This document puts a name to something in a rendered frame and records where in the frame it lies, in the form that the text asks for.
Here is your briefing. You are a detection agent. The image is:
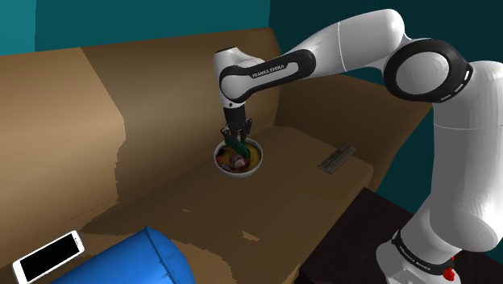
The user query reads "dark green elongated object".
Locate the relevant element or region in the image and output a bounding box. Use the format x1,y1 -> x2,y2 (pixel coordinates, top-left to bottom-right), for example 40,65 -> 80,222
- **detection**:
231,136 -> 252,161

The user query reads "white phone with black screen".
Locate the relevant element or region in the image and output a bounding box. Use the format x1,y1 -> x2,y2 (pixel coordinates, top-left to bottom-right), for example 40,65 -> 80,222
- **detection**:
11,230 -> 85,284

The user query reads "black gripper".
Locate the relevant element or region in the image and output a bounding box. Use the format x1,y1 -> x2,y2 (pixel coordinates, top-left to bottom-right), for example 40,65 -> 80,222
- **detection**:
219,104 -> 254,150

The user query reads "blue cushion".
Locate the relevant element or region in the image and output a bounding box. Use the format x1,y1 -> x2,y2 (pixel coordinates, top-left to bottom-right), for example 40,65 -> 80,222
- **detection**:
51,226 -> 197,284

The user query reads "dark robot stand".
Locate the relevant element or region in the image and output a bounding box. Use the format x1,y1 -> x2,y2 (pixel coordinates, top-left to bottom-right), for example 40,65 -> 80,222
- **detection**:
293,186 -> 503,284

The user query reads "grey remote control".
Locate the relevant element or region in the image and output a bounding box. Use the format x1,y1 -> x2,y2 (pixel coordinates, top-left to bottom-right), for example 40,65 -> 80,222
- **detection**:
317,144 -> 357,175

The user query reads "white bowl with yellow inside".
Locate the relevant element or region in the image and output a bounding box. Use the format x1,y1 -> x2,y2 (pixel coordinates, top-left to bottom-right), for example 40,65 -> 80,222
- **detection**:
213,137 -> 264,180

